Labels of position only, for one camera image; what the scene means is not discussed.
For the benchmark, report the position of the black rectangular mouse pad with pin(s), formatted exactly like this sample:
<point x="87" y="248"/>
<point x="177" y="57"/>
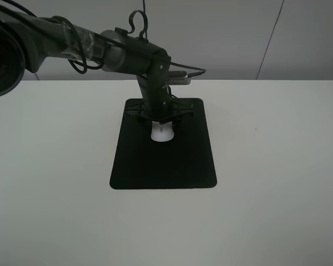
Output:
<point x="186" y="161"/>

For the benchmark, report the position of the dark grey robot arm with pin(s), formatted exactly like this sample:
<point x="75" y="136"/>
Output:
<point x="27" y="40"/>

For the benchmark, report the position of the white wireless computer mouse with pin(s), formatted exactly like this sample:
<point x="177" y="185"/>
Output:
<point x="162" y="132"/>

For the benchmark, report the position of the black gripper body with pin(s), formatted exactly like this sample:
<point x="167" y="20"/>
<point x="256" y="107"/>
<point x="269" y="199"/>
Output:
<point x="150" y="64"/>

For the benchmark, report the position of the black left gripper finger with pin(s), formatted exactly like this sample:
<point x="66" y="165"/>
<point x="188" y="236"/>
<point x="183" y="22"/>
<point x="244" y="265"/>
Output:
<point x="137" y="111"/>

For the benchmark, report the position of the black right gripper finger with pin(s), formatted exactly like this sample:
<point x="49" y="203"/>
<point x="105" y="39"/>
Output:
<point x="178" y="109"/>

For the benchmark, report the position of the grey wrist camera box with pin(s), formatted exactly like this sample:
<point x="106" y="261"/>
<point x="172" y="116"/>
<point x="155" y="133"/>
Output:
<point x="178" y="78"/>

